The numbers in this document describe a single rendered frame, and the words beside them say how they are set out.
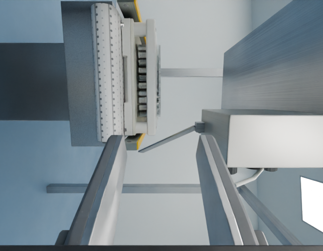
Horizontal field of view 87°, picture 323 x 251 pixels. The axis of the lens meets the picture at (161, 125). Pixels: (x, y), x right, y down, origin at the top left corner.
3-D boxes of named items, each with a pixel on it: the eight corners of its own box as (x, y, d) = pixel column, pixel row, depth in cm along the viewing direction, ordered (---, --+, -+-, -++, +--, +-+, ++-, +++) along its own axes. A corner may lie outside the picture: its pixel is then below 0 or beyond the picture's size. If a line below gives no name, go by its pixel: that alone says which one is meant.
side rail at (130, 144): (121, 150, 34) (137, 150, 34) (121, 142, 34) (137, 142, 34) (152, 111, 165) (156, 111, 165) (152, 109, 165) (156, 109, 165)
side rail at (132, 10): (116, 2, 31) (134, 2, 31) (116, -8, 30) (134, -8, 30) (152, 82, 161) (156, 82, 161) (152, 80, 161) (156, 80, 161)
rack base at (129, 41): (137, 51, 59) (144, 51, 59) (138, 121, 63) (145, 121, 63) (121, 18, 35) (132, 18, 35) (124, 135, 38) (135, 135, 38)
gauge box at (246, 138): (226, 169, 33) (328, 169, 33) (229, 114, 32) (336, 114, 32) (200, 142, 55) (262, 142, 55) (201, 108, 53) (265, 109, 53)
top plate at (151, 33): (152, 51, 59) (157, 51, 59) (152, 121, 63) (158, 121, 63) (145, 17, 35) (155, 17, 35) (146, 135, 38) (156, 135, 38)
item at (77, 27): (71, 146, 37) (117, 146, 37) (60, 0, 33) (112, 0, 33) (141, 111, 165) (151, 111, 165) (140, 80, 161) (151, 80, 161)
